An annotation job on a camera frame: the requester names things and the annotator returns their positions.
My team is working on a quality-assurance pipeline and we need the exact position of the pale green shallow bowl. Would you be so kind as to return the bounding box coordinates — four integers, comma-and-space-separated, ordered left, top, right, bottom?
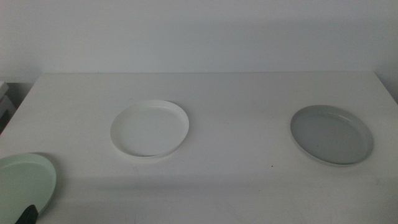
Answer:
0, 152, 57, 224

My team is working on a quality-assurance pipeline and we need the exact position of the white shallow bowl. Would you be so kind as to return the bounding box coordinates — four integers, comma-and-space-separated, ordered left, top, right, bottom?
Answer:
109, 100, 190, 159

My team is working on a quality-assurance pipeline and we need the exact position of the grey shallow bowl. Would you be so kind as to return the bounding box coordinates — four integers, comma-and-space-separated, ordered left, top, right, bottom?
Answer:
290, 105, 374, 166

